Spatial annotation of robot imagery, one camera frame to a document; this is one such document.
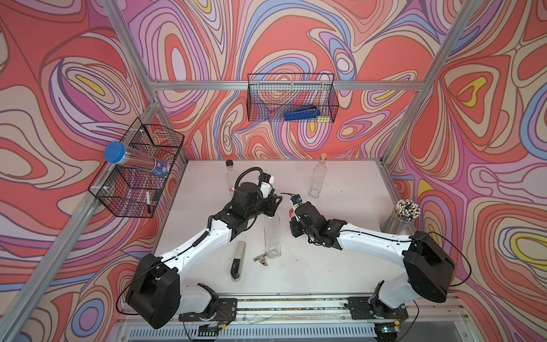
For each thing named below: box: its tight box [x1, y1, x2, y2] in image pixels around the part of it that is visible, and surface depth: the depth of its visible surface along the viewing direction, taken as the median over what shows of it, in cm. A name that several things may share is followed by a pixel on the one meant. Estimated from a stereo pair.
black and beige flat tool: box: [230, 240, 248, 283], surface depth 82 cm
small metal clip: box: [252, 252, 269, 266], surface depth 86 cm
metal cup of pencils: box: [380, 198, 421, 236], surface depth 82 cm
